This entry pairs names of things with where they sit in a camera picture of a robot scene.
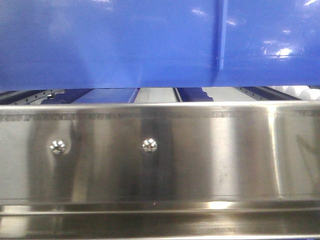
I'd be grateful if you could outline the stainless steel conveyor side rail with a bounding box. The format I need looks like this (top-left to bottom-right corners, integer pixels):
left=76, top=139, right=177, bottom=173
left=0, top=101, right=320, bottom=240

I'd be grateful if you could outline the right rail screw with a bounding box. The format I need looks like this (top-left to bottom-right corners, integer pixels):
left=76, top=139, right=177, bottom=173
left=141, top=138, right=158, bottom=153

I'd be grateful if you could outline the rail screw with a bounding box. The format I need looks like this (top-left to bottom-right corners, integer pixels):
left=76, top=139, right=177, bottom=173
left=141, top=138, right=158, bottom=153
left=49, top=140, right=67, bottom=155

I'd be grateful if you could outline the white conveyor roller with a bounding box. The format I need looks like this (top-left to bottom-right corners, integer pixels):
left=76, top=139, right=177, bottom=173
left=299, top=88, right=320, bottom=101

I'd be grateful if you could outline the left rail screw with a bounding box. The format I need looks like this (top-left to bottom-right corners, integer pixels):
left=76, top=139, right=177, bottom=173
left=49, top=140, right=67, bottom=155

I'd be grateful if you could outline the blue plastic bin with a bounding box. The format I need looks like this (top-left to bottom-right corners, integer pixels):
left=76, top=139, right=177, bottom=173
left=0, top=0, right=320, bottom=91

